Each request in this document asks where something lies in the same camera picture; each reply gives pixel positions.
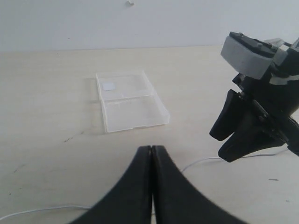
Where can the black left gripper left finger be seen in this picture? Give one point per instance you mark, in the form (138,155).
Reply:
(130,200)

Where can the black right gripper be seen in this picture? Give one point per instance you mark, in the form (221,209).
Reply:
(260,115)

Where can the white wired earphones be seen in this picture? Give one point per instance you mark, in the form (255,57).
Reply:
(79,207)

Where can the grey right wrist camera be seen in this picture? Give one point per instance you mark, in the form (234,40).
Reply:
(248,56)

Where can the clear plastic storage box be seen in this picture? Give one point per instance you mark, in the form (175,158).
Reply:
(118,101)

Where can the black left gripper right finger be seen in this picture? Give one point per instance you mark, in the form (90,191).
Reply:
(177,201)

